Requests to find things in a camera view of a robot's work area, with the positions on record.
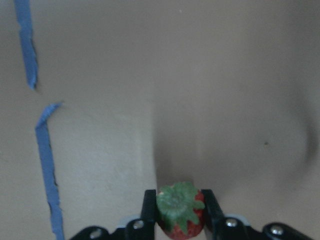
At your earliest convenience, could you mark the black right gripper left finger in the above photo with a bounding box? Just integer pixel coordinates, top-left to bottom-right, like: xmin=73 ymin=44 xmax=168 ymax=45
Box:
xmin=140 ymin=189 xmax=157 ymax=240

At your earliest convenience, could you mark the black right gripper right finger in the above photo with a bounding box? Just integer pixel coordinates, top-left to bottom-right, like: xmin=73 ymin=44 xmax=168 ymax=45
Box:
xmin=201 ymin=189 xmax=225 ymax=240

